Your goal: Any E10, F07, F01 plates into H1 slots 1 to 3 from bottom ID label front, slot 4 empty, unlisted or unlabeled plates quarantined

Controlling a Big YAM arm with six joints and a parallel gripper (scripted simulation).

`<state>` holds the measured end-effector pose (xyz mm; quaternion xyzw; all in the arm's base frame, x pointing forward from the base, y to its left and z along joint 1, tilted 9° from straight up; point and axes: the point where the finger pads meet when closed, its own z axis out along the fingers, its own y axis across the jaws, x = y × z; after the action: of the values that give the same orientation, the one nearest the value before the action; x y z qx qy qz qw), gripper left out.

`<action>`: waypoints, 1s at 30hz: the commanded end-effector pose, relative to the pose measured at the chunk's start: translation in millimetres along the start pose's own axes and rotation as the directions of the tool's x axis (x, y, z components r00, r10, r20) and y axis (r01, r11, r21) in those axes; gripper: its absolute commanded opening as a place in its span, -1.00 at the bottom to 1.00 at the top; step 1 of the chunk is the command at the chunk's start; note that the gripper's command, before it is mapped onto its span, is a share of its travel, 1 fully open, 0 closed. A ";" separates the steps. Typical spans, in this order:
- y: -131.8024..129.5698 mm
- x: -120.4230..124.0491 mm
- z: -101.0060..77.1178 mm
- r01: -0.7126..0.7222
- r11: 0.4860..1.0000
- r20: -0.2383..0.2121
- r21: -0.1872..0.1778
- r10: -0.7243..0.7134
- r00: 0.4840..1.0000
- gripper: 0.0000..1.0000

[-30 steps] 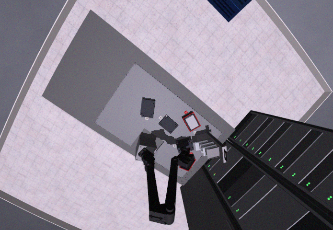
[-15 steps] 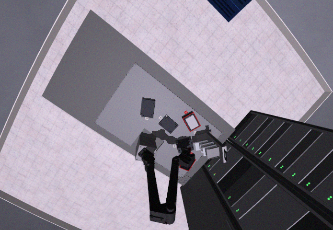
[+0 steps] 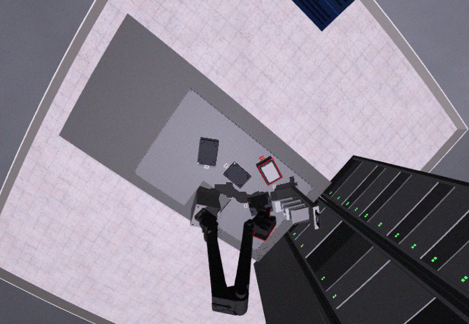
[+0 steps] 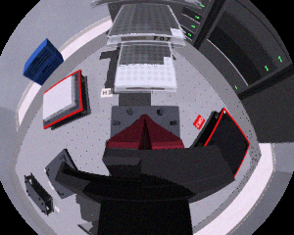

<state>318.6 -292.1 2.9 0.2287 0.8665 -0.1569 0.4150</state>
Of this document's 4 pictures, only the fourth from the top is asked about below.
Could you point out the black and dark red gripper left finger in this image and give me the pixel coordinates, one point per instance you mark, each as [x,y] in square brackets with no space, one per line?
[131,137]

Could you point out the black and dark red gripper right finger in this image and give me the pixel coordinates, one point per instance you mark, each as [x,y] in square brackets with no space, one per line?
[160,138]

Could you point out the grey plate rack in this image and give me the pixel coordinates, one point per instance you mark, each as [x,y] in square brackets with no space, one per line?
[115,8]

